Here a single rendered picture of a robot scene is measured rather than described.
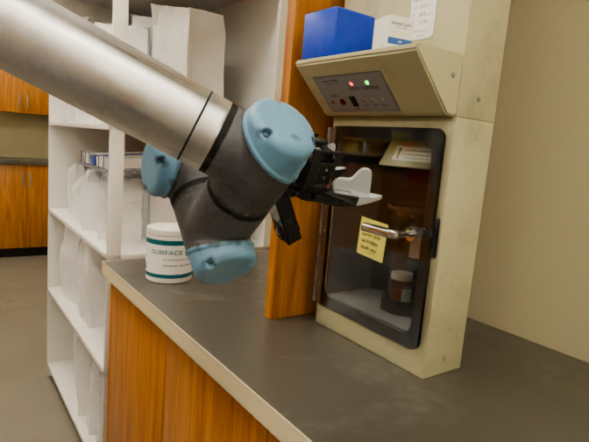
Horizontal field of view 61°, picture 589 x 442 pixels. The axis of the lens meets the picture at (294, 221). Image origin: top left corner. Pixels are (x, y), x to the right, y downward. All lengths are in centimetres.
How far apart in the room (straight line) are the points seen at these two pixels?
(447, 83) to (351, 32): 24
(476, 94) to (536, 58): 43
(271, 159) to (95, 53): 18
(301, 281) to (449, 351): 38
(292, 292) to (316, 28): 58
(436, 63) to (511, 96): 53
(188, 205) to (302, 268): 64
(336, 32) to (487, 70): 28
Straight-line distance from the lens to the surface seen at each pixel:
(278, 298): 116
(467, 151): 93
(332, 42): 98
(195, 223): 56
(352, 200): 75
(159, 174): 60
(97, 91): 48
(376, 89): 93
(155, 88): 47
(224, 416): 103
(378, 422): 82
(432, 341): 96
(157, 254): 140
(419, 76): 85
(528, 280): 132
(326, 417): 81
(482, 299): 139
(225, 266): 56
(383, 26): 93
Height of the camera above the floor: 134
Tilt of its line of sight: 9 degrees down
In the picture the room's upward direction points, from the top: 5 degrees clockwise
